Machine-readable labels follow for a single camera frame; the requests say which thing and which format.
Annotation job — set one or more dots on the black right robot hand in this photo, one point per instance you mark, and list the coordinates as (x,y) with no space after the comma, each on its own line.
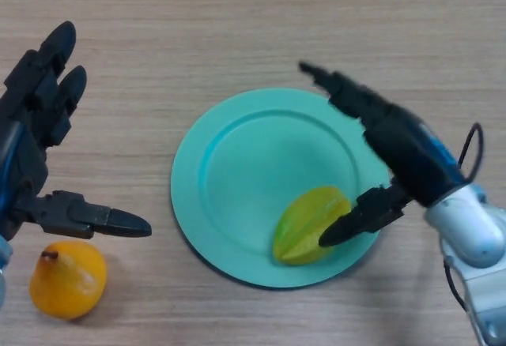
(407,152)

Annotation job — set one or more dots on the green round plate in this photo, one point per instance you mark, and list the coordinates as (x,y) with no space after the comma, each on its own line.
(257,172)

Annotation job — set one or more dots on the orange yellow pear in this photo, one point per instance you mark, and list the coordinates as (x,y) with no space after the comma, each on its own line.
(67,283)

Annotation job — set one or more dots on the yellow green starfruit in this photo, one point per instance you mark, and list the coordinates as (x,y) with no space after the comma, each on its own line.
(300,227)

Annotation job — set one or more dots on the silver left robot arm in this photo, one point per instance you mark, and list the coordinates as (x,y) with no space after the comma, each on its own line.
(3,275)

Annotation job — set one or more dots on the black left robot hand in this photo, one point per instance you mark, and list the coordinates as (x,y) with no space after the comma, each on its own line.
(25,152)

